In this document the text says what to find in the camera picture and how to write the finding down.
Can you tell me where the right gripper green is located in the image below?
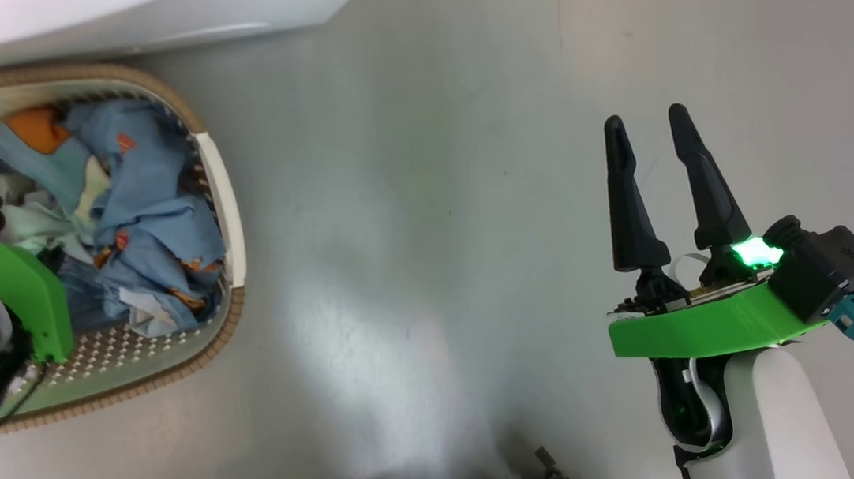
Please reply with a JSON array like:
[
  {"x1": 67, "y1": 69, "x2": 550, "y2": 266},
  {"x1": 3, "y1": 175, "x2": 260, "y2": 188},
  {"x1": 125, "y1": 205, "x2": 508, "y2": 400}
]
[{"x1": 579, "y1": 95, "x2": 854, "y2": 380}]

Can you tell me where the blue cartoon-print clothing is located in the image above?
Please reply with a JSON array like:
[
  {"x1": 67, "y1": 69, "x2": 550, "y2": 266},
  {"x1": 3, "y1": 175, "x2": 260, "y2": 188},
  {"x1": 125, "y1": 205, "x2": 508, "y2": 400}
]
[{"x1": 0, "y1": 84, "x2": 244, "y2": 346}]

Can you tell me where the cream perforated laundry basket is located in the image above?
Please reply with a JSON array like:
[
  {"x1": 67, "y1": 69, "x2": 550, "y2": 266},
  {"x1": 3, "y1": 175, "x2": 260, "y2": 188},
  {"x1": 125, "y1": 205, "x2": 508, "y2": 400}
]
[{"x1": 0, "y1": 51, "x2": 269, "y2": 458}]

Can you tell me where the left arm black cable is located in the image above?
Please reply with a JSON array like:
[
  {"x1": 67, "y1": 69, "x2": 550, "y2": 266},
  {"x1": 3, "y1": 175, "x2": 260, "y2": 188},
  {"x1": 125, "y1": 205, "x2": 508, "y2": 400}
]
[{"x1": 0, "y1": 356, "x2": 51, "y2": 432}]

